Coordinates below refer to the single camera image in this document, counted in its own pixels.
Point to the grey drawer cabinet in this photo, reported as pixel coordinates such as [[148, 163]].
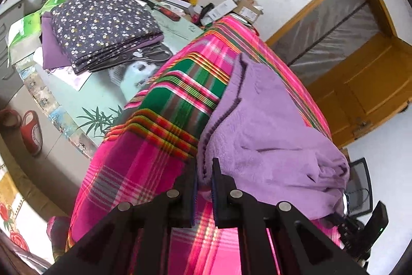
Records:
[[8, 52]]

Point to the pink green plaid blanket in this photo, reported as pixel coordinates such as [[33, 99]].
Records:
[[144, 165]]

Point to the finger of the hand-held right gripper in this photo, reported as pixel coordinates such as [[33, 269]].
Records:
[[346, 223]]

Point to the green white packaging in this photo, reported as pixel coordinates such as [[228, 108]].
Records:
[[25, 27]]

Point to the black scissors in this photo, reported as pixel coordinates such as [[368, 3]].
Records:
[[151, 54]]

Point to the clear plastic door curtain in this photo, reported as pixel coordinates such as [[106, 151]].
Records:
[[334, 33]]

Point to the black knife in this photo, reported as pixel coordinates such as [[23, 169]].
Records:
[[144, 1]]

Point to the small white box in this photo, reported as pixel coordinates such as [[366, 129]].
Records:
[[220, 10]]

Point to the purple fleece garment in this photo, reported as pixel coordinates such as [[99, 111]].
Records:
[[273, 139]]

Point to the black mesh office chair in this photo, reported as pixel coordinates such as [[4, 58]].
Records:
[[360, 184]]

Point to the wooden door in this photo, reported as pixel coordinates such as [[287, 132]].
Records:
[[370, 85]]

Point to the floral bed sheet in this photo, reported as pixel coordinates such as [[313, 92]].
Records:
[[16, 220]]

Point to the cardboard box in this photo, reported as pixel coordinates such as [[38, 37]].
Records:
[[249, 12]]

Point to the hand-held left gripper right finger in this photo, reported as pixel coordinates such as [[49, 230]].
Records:
[[215, 197]]

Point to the long white box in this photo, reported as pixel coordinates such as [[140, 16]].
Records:
[[175, 1]]

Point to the folded floral cloth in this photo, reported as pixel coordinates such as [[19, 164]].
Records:
[[103, 27]]

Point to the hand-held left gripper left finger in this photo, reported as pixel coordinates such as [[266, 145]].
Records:
[[193, 194]]

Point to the red slipper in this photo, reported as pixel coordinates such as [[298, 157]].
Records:
[[9, 117], [32, 133]]

